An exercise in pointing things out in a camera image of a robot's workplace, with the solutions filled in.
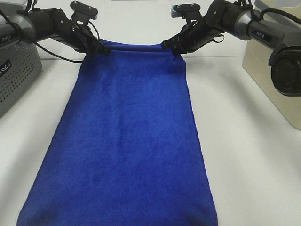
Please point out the blue microfiber towel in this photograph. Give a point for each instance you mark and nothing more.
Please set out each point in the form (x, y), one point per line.
(126, 151)

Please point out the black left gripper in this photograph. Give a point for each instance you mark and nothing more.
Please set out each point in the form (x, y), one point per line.
(76, 33)

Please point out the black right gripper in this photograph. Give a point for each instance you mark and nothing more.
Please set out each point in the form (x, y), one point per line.
(220, 17)

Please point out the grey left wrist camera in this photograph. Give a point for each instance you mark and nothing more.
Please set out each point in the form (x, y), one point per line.
(82, 12)

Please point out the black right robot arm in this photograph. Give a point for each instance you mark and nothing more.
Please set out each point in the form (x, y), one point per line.
(241, 20)

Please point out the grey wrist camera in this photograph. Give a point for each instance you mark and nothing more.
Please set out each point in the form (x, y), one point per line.
(82, 12)
(189, 11)

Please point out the grey perforated plastic basket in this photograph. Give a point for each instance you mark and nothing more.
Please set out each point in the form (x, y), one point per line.
(19, 66)

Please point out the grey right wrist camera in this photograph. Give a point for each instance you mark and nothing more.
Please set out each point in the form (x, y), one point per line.
(189, 11)

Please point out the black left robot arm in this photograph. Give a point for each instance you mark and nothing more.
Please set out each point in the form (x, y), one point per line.
(40, 24)

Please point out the beige storage bin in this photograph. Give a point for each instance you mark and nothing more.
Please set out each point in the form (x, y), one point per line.
(258, 56)

